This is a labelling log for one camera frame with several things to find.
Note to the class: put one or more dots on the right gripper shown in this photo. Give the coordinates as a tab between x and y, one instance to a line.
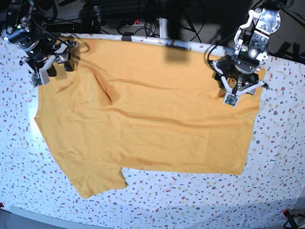
46	54

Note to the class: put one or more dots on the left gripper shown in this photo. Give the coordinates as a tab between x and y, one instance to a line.
241	75

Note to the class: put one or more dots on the yellow T-shirt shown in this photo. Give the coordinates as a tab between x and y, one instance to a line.
141	106

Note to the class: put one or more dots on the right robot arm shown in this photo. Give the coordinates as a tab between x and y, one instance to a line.
23	27

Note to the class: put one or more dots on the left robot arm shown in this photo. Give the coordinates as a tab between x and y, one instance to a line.
251	38

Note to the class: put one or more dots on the white power strip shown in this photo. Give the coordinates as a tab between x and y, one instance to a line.
117	22

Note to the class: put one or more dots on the black table clamp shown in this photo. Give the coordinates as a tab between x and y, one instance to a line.
127	36

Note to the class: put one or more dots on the terrazzo patterned table cloth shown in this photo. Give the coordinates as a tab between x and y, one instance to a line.
271	181

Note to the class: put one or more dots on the red black clamp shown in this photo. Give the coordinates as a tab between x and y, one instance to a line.
290	223

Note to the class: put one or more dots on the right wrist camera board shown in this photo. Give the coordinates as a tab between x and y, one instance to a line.
38	79

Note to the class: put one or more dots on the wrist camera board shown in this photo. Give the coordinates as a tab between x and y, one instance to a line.
38	79
231	100

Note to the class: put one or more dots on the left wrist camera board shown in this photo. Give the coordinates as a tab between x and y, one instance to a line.
231	100

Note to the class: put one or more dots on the white metal post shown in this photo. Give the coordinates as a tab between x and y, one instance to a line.
163	28

